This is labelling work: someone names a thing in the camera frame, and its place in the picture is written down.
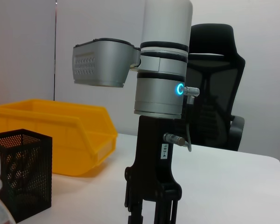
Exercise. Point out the right wrist camera housing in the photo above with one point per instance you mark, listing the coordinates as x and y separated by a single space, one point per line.
102 63

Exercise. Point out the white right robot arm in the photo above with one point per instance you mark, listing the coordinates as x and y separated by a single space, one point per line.
163 28

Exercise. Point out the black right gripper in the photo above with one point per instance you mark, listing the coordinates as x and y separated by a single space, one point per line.
151 168

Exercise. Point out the black office chair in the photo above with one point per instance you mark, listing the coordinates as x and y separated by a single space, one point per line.
212 39

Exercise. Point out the black mesh pen holder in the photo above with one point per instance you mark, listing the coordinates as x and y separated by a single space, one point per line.
25 186

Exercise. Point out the yellow plastic bin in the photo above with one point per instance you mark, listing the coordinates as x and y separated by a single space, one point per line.
60 130

